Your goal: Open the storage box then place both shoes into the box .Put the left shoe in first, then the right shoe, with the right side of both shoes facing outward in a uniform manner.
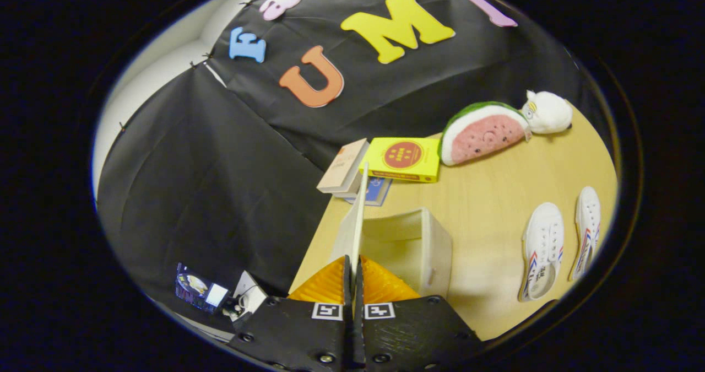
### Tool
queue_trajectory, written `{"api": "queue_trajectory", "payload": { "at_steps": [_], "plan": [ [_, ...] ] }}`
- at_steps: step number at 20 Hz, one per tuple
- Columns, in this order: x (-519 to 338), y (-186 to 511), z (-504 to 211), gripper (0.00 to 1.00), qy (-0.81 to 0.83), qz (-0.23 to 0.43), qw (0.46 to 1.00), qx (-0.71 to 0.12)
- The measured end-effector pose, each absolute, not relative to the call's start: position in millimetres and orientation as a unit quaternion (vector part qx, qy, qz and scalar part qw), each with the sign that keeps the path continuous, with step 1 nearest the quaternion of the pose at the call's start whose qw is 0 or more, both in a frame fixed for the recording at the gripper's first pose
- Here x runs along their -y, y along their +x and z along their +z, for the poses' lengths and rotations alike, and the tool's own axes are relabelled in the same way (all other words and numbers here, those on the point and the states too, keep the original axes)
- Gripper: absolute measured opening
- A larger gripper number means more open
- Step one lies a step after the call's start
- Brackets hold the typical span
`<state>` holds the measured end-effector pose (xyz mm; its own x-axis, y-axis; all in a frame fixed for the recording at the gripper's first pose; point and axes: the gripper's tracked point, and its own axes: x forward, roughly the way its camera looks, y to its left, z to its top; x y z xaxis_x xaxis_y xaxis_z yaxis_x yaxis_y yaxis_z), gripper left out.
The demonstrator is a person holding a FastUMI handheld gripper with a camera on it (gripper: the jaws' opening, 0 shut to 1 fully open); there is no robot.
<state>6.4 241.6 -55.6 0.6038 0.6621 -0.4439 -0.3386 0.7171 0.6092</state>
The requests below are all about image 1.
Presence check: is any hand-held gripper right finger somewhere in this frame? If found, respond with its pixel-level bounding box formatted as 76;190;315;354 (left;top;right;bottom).
355;255;485;372

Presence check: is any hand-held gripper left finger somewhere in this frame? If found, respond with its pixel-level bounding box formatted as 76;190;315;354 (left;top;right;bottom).
227;255;353;372

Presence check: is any beige storage box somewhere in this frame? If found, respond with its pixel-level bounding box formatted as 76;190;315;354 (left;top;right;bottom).
329;163;453;301

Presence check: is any white shoe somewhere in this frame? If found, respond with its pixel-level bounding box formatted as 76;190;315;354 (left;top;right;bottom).
518;202;565;302
570;186;601;282

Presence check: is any small white device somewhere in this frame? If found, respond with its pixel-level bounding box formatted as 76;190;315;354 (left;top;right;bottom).
223;271;268;320

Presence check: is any blue patterned object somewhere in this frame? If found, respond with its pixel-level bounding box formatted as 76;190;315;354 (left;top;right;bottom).
175;263;229;313

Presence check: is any yellow book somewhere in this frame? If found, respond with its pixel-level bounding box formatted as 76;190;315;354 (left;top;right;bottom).
359;137;441;184

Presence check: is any watermelon slice plush toy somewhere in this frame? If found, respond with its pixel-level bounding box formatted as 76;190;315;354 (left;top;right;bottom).
440;101;532;166

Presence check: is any white plush toy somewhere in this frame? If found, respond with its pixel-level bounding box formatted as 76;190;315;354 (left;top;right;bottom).
520;90;573;135

